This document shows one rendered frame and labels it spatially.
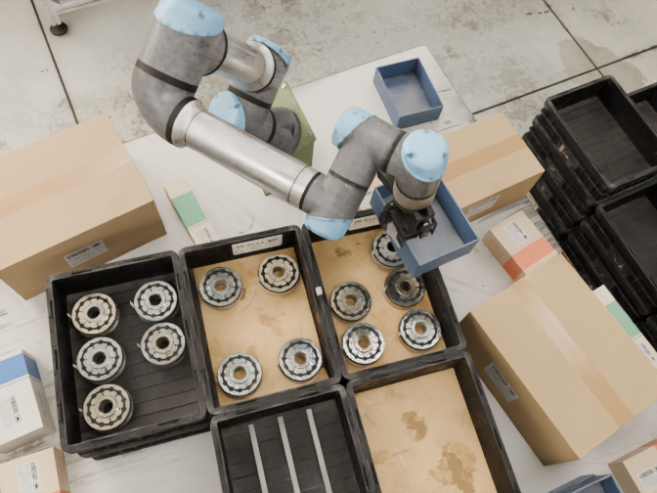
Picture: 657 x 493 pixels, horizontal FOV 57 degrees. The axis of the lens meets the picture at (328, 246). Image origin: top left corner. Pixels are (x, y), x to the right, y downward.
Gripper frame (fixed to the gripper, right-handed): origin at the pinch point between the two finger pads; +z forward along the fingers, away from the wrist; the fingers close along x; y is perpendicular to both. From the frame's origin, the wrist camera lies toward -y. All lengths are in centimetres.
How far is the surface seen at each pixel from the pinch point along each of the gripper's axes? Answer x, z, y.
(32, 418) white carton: -89, 27, -1
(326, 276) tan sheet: -13.3, 28.5, -5.5
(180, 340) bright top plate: -52, 23, -3
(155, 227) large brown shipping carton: -49, 32, -38
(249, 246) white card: -28.3, 21.0, -17.9
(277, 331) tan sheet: -30.1, 27.4, 2.9
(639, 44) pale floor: 200, 126, -86
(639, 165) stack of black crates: 114, 71, -12
